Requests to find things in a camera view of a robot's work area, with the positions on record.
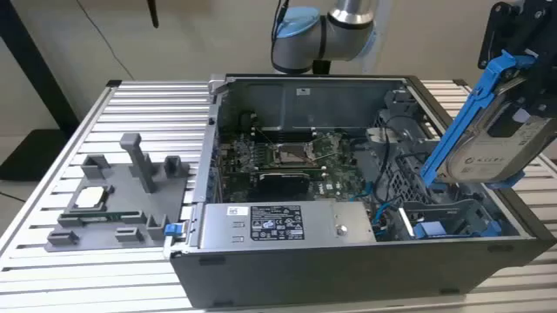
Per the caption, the grey metal disk bay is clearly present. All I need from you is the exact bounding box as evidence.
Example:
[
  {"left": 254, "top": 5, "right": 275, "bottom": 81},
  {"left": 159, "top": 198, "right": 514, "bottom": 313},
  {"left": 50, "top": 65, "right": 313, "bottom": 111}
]
[{"left": 365, "top": 107, "right": 501, "bottom": 242}]

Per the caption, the black arm joint cable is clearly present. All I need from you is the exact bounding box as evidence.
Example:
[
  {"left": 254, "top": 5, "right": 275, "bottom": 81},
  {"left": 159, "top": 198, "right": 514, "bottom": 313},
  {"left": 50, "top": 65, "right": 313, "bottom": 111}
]
[{"left": 273, "top": 0, "right": 291, "bottom": 42}]

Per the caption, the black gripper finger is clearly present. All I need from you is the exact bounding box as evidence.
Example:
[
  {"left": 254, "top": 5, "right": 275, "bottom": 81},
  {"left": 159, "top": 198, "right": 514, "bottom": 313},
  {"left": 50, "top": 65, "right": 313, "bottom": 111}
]
[
  {"left": 486, "top": 0, "right": 557, "bottom": 138},
  {"left": 478, "top": 1, "right": 524, "bottom": 70}
]

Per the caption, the green RAM stick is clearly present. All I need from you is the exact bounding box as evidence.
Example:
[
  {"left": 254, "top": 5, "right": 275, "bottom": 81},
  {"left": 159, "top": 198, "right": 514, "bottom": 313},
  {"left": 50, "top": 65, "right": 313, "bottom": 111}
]
[{"left": 63, "top": 211, "right": 140, "bottom": 222}]

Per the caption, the black hanging strap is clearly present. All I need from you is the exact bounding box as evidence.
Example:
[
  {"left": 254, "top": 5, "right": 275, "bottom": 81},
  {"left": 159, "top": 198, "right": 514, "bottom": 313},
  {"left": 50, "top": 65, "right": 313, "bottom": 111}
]
[{"left": 146, "top": 0, "right": 160, "bottom": 29}]

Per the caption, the black graphics card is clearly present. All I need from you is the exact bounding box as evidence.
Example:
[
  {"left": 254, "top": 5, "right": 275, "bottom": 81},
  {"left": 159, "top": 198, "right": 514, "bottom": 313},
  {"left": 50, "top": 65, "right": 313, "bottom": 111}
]
[{"left": 257, "top": 171, "right": 313, "bottom": 200}]

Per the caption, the grey parts rack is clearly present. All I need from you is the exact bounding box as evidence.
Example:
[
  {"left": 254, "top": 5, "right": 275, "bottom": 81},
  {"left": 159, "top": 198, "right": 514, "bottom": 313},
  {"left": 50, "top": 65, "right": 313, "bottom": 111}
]
[{"left": 46, "top": 132, "right": 191, "bottom": 254}]

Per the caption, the silver CPU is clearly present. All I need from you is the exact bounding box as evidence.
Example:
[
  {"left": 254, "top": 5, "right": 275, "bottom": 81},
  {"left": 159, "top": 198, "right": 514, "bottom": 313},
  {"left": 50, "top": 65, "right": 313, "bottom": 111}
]
[{"left": 76, "top": 187, "right": 108, "bottom": 208}]

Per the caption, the black RAM slot bank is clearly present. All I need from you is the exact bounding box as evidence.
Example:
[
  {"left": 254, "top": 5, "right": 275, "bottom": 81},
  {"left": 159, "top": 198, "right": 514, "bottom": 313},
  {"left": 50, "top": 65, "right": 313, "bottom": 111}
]
[{"left": 251, "top": 127, "right": 317, "bottom": 143}]

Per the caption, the CPU socket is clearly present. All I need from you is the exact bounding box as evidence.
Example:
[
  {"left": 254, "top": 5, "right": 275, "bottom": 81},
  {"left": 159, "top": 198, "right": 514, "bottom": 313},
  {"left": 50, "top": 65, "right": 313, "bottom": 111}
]
[{"left": 271, "top": 142, "right": 317, "bottom": 166}]

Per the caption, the blue data cable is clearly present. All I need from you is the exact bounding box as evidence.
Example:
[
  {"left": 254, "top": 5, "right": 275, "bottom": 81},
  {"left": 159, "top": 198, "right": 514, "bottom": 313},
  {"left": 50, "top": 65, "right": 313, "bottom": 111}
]
[{"left": 354, "top": 190, "right": 409, "bottom": 235}]

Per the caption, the long black case wire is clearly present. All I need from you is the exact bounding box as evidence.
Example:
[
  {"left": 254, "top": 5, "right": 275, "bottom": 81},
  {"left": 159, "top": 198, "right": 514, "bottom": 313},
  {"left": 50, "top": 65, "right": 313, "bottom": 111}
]
[{"left": 374, "top": 115, "right": 418, "bottom": 203}]

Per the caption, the hard disk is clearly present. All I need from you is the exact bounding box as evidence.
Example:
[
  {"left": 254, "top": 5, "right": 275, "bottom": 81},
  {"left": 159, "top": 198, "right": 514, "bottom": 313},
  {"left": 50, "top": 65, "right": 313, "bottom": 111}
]
[{"left": 421, "top": 50, "right": 557, "bottom": 191}]

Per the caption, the metal socket cover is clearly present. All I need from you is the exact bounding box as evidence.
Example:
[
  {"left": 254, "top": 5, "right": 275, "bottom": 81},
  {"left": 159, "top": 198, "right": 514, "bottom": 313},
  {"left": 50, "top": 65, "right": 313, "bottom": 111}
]
[{"left": 314, "top": 135, "right": 343, "bottom": 160}]

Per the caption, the dark grey PC case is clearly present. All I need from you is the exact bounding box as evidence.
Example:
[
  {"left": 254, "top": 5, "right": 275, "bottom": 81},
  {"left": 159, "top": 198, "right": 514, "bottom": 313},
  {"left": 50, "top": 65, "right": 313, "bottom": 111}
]
[{"left": 163, "top": 73, "right": 557, "bottom": 309}]

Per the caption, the silver power supply unit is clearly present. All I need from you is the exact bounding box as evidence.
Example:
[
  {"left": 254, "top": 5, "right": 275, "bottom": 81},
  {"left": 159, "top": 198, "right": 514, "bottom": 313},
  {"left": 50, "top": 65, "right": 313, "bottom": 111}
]
[{"left": 198, "top": 201, "right": 378, "bottom": 250}]

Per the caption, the thin metal locking lever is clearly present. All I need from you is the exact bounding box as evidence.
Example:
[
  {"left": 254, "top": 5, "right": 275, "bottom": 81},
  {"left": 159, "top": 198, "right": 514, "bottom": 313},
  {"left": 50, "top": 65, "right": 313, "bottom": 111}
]
[{"left": 255, "top": 127, "right": 279, "bottom": 147}]

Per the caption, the green motherboard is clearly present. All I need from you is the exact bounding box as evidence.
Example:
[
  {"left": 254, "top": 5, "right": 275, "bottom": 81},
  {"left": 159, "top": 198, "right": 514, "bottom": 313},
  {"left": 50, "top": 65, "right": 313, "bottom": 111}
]
[{"left": 217, "top": 130, "right": 372, "bottom": 203}]

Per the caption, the thin black wall cable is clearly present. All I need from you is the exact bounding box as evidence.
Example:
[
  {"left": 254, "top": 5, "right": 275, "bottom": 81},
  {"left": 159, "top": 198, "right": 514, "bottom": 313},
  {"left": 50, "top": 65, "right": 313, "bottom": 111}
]
[{"left": 76, "top": 0, "right": 136, "bottom": 81}]

